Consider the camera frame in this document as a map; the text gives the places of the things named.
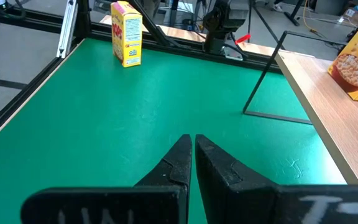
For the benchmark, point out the green table mat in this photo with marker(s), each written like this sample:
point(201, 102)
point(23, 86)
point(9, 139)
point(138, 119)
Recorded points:
point(135, 124)

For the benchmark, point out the silver aluminium strut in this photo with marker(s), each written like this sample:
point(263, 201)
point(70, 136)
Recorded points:
point(67, 28)

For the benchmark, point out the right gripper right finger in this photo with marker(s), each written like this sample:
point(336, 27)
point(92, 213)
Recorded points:
point(228, 199)

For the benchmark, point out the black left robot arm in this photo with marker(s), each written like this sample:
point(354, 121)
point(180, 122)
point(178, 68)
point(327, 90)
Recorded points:
point(222, 18)

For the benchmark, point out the black table frame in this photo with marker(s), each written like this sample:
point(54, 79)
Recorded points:
point(179, 50)

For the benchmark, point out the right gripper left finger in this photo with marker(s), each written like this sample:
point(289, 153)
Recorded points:
point(166, 202)

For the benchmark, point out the wooden shelf with black legs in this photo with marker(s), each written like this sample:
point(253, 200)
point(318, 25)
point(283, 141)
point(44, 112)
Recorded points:
point(331, 102)

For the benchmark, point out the red tape tag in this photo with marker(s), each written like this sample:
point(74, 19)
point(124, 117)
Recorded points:
point(243, 38)

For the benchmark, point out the yellow Corn Pops cereal box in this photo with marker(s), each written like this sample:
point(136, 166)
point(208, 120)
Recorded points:
point(129, 37)
point(356, 65)

